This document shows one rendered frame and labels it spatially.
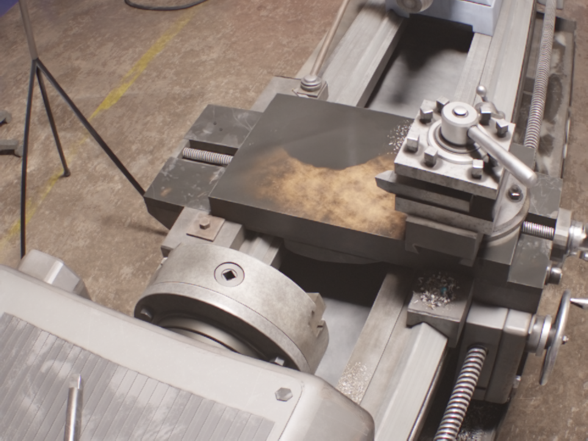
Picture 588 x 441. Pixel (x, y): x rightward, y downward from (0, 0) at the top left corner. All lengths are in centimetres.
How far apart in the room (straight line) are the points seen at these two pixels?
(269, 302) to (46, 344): 32
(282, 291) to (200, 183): 65
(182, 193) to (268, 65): 189
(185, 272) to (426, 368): 50
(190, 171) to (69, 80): 217
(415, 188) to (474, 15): 92
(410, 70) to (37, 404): 158
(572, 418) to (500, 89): 101
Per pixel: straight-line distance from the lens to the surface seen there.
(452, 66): 214
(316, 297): 103
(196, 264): 99
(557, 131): 249
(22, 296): 86
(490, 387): 160
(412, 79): 208
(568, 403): 231
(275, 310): 97
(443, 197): 123
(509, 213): 141
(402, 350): 136
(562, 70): 280
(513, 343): 146
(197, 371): 74
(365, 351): 135
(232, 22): 380
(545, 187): 158
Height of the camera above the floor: 195
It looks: 46 degrees down
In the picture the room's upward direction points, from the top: 6 degrees counter-clockwise
